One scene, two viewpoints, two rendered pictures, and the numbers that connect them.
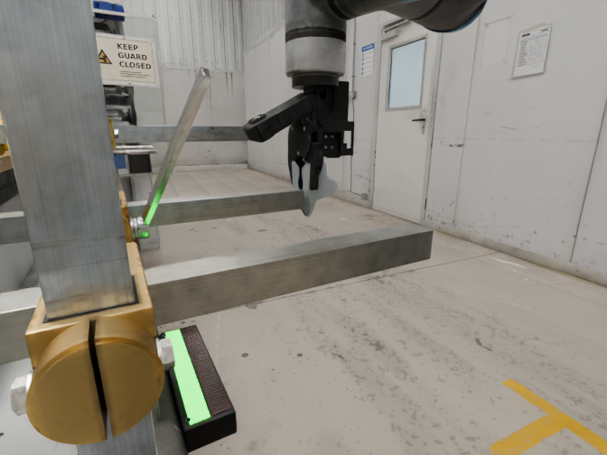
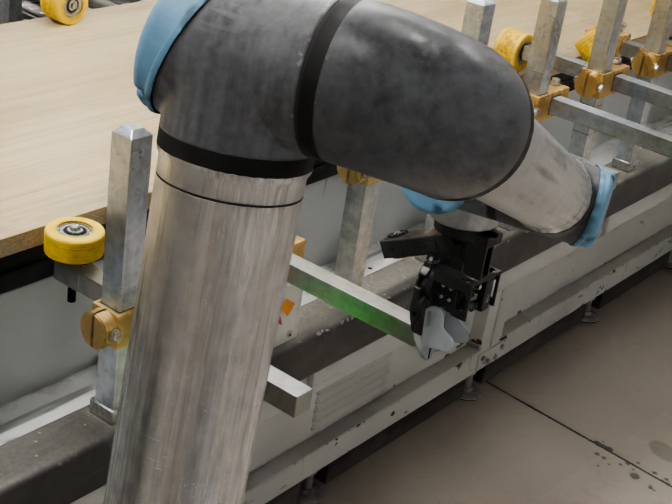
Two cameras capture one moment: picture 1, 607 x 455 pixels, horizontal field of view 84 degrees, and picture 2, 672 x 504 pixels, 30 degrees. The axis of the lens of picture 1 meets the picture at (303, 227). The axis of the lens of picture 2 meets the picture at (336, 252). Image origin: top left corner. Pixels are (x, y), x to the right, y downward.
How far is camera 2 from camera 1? 1.46 m
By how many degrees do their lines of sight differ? 60
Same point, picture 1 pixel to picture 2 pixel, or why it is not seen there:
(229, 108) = not seen: outside the picture
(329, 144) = (447, 296)
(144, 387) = (100, 338)
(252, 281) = not seen: hidden behind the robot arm
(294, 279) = not seen: hidden behind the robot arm
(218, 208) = (335, 296)
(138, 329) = (110, 321)
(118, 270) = (117, 298)
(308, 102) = (434, 242)
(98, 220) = (116, 280)
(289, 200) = (399, 329)
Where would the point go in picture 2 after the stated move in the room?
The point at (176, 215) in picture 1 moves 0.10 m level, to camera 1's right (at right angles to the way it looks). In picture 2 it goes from (304, 283) to (331, 319)
